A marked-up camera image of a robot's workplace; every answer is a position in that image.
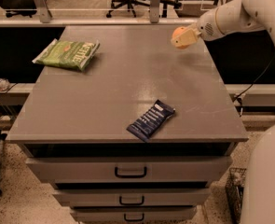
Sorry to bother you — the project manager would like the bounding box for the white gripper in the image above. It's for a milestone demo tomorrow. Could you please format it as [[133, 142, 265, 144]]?
[[175, 8, 222, 46]]

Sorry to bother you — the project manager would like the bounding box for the orange fruit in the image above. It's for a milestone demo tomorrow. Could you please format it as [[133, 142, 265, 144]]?
[[172, 27, 187, 49]]

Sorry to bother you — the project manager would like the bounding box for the blue rxbar blueberry wrapper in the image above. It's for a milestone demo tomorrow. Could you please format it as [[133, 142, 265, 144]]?
[[127, 100, 175, 143]]

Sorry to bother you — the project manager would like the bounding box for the black office chair centre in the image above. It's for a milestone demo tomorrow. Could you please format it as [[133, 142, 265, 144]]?
[[106, 0, 150, 18]]

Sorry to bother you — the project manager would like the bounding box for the green kettle chips bag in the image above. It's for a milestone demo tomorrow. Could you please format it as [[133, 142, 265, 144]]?
[[33, 39, 100, 71]]

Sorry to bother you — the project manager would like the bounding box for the grey drawer cabinet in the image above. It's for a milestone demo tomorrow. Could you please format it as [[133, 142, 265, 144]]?
[[8, 25, 247, 224]]

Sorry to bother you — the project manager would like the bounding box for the black cable right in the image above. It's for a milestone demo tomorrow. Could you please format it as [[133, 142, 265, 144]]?
[[231, 53, 275, 117]]

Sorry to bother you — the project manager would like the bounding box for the top drawer black handle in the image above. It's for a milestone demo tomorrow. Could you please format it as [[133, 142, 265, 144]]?
[[115, 167, 147, 178]]

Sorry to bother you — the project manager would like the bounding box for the drawer black handle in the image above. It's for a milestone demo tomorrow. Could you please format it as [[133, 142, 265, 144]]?
[[115, 167, 147, 178], [118, 196, 144, 206], [123, 214, 144, 222]]

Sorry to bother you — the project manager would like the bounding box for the grey metal railing frame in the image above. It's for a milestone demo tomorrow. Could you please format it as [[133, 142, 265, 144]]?
[[0, 0, 247, 28]]

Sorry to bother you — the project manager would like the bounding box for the wire basket of snacks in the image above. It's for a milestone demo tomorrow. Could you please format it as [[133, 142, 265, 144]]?
[[225, 167, 246, 224]]

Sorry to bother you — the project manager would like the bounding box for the middle drawer black handle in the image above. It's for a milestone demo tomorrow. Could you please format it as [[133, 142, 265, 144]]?
[[118, 196, 144, 206]]

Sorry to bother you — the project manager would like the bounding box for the bottom drawer black handle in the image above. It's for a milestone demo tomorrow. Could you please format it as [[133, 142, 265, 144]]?
[[123, 214, 144, 222]]

